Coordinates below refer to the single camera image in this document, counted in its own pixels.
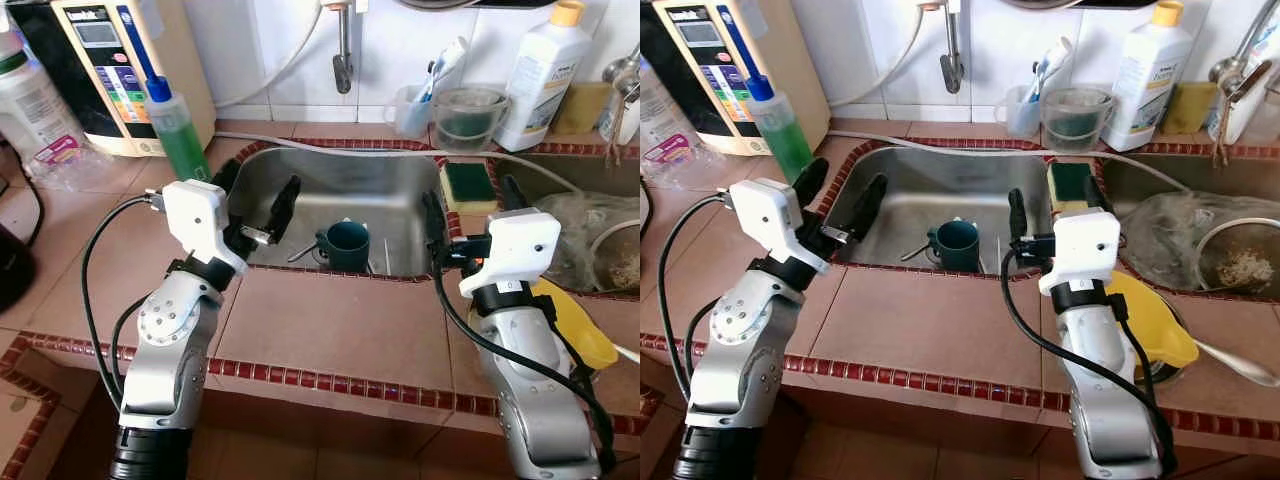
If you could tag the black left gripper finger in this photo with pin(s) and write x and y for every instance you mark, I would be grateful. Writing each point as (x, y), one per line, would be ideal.
(286, 205)
(812, 185)
(870, 205)
(227, 180)

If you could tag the small metal spoon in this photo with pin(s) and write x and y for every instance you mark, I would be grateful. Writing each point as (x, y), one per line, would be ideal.
(915, 252)
(303, 253)

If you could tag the blue ceramic mug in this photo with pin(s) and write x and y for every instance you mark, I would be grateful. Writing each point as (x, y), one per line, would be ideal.
(345, 248)
(958, 248)

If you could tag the yellow plastic scoop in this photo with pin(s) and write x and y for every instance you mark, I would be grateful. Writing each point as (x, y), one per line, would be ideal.
(585, 320)
(1150, 310)

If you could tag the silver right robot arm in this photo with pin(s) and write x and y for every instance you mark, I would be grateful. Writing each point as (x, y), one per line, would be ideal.
(530, 400)
(1095, 400)

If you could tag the green yellow dish sponge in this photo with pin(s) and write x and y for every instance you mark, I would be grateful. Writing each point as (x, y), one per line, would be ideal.
(1070, 183)
(467, 183)

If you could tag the steel sink basin with drain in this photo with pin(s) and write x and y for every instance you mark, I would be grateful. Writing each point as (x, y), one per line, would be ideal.
(330, 190)
(930, 190)

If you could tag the steel sink basin with scraps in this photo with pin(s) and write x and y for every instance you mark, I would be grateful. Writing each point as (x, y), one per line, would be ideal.
(560, 175)
(1150, 175)

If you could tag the green dish soap bottle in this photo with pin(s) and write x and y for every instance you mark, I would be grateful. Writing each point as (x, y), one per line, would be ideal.
(182, 140)
(785, 135)

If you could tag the clear plastic bag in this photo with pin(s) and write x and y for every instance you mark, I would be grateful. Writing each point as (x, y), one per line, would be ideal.
(570, 225)
(1160, 230)

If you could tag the green scouring pad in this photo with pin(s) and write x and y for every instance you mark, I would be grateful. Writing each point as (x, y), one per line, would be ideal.
(1075, 128)
(467, 128)

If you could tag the clear plastic toothbrush cup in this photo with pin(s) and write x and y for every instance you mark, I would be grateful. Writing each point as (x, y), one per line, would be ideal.
(1018, 115)
(408, 115)

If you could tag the clear plastic measuring jug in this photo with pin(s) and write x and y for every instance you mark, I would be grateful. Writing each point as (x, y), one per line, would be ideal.
(470, 100)
(1078, 100)

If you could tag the white bottle orange cap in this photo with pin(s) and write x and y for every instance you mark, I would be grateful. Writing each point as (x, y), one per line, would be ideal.
(540, 80)
(1145, 80)

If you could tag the metal strainer with scraps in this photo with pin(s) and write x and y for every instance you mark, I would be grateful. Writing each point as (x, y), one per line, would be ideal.
(1240, 265)
(620, 265)

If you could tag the blue toothbrush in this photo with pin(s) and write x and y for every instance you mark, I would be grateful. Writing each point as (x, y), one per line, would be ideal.
(428, 85)
(1040, 85)

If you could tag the beige water ionizer appliance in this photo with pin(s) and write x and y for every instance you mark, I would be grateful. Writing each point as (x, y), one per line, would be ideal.
(150, 60)
(760, 40)

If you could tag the white toothbrush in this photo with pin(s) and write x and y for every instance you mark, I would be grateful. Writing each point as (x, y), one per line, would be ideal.
(452, 55)
(1060, 55)

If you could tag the clear bottle pink label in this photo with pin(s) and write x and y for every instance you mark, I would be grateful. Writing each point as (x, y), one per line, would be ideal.
(40, 110)
(668, 130)

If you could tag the hanging metal ladle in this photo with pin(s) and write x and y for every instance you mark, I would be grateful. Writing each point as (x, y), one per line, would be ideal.
(622, 72)
(1228, 68)

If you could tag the large metal spoon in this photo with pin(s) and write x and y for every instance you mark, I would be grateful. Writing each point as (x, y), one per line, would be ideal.
(628, 353)
(1240, 365)

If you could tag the hanging dark metal pan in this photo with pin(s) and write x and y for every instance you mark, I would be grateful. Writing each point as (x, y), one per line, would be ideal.
(1080, 4)
(470, 4)

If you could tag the black appliance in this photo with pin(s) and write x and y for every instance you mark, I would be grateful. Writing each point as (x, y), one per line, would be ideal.
(12, 270)

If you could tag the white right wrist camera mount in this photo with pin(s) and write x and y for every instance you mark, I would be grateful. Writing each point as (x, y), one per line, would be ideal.
(515, 245)
(1085, 245)

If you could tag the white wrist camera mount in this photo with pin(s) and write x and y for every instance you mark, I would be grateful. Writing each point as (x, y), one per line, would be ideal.
(770, 215)
(1085, 245)
(195, 215)
(515, 245)

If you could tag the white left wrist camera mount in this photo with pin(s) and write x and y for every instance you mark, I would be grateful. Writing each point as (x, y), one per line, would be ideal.
(770, 215)
(195, 215)

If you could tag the metal wall faucet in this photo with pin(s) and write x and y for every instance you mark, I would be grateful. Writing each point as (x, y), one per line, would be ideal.
(343, 60)
(950, 60)

